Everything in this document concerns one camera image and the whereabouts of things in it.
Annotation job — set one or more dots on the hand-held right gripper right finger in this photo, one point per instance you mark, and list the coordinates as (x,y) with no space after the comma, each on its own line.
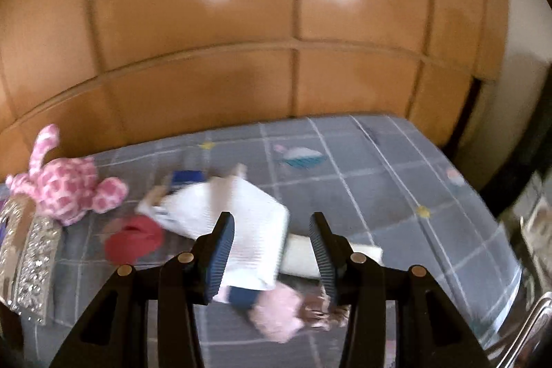
(324,262)

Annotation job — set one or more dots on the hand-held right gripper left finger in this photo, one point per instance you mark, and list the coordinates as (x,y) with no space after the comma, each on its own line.
(219,260)

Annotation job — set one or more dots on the brown hair scrunchie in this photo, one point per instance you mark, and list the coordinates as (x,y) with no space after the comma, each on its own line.
(317,314)

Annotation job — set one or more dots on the white sock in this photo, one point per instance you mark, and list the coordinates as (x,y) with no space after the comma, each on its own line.
(254,221)

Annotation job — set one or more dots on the pink towel blue band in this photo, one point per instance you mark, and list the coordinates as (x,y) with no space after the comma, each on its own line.
(276,312)

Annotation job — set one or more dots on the white rolled towel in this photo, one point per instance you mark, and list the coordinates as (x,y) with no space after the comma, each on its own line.
(299,258)

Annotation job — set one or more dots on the red cap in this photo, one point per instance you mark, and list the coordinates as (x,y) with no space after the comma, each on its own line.
(133,241)

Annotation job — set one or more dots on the grey checked bedsheet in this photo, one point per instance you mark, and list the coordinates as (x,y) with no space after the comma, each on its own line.
(366,178)

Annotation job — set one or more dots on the pink white spotted plush toy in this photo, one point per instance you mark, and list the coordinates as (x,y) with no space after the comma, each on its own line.
(64,187)

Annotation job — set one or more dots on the silver sequin bag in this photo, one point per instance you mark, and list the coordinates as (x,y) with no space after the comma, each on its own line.
(36,264)

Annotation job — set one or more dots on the metal chair frame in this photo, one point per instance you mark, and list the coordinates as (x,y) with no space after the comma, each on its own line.
(534,320)

